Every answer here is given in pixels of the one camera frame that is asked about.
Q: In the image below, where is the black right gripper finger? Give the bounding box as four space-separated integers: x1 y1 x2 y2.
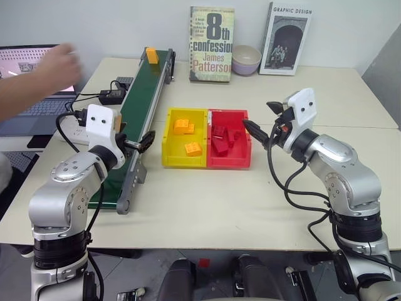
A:
242 119 270 150
266 101 284 115

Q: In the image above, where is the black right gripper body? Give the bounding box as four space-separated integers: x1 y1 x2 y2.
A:
271 106 296 149

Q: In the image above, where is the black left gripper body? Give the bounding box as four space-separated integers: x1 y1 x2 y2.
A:
115 133 142 164

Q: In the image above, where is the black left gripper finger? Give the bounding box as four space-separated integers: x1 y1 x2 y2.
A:
113 114 127 132
137 130 157 154

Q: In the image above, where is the person's bare hand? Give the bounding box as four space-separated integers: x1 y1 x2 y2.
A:
39 43 83 95

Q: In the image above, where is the red toy brick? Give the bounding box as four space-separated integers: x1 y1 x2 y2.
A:
211 125 229 140
212 139 230 156
227 130 242 147

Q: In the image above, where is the black power adapter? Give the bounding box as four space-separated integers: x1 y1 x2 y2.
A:
98 89 127 106

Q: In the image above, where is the yellow plastic bin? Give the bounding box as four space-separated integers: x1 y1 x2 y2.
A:
161 107 210 169

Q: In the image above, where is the red plastic bin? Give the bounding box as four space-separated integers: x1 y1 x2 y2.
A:
206 108 253 169

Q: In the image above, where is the black power plug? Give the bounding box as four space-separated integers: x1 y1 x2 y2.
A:
73 108 89 127

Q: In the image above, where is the white power strip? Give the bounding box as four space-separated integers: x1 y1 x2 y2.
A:
59 117 91 146

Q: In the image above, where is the purple ceramic bowl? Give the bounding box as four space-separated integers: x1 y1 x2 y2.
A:
231 59 261 77

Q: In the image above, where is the Graphic Design book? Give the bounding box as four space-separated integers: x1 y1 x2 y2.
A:
259 2 313 76

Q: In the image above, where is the open grey laptop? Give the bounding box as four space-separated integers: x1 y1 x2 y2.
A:
0 45 80 137

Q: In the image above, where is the black flat pad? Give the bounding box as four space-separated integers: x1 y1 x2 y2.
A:
27 135 53 149

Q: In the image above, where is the black mesh chair seat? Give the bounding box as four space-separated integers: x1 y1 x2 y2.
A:
0 150 40 221

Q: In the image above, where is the grey partition panel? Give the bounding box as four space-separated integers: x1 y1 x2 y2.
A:
361 31 401 130

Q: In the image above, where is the grey clothed person body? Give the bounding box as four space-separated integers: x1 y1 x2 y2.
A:
0 152 13 197

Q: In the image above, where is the dark rounded shape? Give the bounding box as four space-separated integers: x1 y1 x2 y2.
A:
233 254 284 301
158 256 197 301

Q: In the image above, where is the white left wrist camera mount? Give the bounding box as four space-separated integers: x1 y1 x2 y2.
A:
85 104 126 170

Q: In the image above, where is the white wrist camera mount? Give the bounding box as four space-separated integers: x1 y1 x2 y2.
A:
85 104 126 170
283 88 317 148

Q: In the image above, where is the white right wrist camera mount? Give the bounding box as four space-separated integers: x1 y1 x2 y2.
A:
283 88 317 148

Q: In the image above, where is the green conveyor belt grey frame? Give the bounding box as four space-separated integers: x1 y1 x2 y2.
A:
87 46 177 216

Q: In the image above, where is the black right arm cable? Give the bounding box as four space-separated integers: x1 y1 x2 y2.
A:
266 137 341 253

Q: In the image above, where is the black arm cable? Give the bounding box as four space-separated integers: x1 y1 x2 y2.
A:
266 137 341 253
55 110 105 301

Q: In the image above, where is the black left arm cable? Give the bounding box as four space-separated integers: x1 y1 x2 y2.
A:
55 110 105 301

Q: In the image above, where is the black caster bracket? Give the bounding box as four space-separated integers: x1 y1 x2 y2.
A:
285 266 318 301

